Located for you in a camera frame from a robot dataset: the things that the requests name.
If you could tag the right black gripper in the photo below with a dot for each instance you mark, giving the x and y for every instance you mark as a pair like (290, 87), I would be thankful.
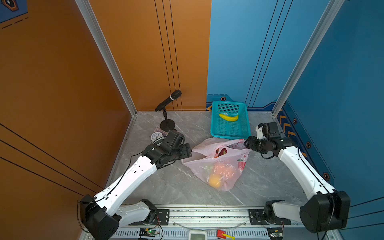
(250, 142)

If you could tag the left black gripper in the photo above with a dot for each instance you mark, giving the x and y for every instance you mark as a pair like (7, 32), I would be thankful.
(187, 151)

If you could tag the pink plastic bag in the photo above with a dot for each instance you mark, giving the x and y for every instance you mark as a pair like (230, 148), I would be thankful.
(230, 166)

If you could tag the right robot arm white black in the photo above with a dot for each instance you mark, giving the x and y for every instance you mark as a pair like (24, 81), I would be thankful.
(326, 209)

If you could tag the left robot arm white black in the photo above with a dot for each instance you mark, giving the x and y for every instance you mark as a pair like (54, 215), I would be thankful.
(104, 213)

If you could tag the pink dragon fruit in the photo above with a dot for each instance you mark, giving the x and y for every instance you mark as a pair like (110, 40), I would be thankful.
(220, 152)

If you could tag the teal plastic basket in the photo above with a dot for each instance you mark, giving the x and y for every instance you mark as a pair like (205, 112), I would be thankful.
(230, 130)

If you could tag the yellow banana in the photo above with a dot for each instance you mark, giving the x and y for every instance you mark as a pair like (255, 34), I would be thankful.
(229, 118)

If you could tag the white round alarm clock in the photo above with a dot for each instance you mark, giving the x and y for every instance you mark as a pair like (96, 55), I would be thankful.
(156, 136)

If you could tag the white display device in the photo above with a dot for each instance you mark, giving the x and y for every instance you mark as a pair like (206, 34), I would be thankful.
(197, 235)

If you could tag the green circuit board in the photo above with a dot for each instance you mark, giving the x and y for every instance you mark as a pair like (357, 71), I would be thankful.
(148, 234)

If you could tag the red yellow button box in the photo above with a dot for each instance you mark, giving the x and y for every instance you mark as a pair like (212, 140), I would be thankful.
(223, 235)

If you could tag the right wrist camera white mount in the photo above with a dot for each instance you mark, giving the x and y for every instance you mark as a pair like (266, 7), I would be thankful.
(259, 131)

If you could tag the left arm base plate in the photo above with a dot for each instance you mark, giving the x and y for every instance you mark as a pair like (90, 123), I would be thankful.
(162, 216)

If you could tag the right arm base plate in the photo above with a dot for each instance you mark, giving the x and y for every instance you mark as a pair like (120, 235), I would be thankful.
(257, 218)

